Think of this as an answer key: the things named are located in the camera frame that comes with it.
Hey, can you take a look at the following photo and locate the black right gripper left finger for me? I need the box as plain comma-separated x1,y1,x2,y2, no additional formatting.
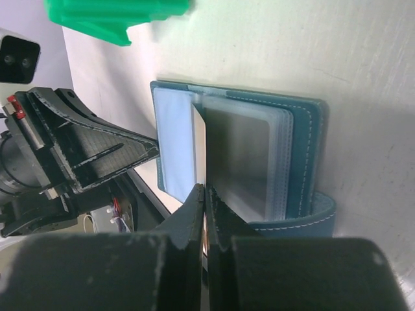
1,184,205,310

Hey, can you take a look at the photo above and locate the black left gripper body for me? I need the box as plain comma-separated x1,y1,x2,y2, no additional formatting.
1,93,126,236

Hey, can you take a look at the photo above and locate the green plastic bin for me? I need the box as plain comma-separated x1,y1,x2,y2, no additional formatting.
43,0,191,47

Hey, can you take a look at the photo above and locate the black VIP credit card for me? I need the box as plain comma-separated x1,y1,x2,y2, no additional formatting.
206,109,270,222

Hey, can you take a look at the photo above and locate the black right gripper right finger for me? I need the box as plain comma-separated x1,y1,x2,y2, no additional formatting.
206,186,408,310

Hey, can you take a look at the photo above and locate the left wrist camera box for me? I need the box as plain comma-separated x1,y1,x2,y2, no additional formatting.
0,28,41,84

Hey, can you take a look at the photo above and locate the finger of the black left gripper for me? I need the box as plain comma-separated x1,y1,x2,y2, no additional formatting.
27,87,160,191

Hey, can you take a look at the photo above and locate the blue leather card holder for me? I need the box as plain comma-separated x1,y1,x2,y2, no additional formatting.
150,81,336,238

